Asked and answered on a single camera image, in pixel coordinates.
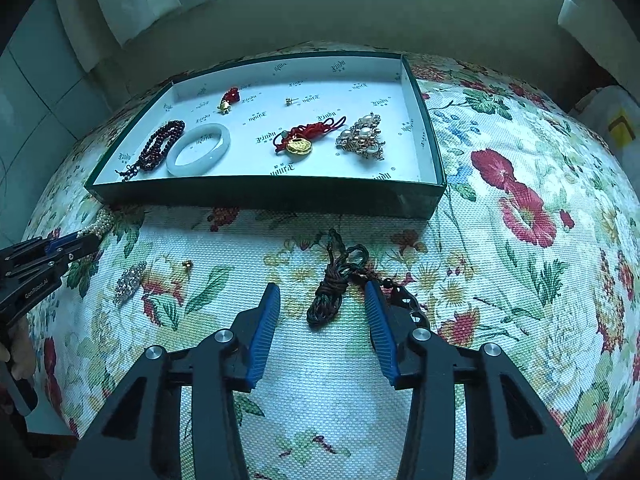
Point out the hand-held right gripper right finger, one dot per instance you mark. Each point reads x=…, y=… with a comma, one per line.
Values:
x=381, y=332

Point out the white pillow with yellow print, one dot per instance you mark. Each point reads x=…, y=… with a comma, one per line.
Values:
x=615, y=125

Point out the pearl cluster brooch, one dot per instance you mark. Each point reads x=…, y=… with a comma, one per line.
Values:
x=362, y=137

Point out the green box with white lining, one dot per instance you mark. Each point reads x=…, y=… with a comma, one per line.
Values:
x=320, y=125

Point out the floral tablecloth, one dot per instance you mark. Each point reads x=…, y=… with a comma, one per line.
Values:
x=500, y=260

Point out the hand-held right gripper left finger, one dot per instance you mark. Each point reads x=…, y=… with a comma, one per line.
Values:
x=262, y=332

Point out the person's left hand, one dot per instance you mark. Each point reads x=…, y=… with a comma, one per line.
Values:
x=22, y=355

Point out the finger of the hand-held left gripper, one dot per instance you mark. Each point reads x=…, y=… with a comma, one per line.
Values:
x=57, y=243
x=80, y=250

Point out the small red charm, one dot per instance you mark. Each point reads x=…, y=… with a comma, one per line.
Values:
x=230, y=96

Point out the rhinestone brooch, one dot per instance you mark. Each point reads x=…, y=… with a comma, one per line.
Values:
x=130, y=282

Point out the white jade bangle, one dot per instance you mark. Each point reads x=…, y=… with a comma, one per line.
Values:
x=175, y=165

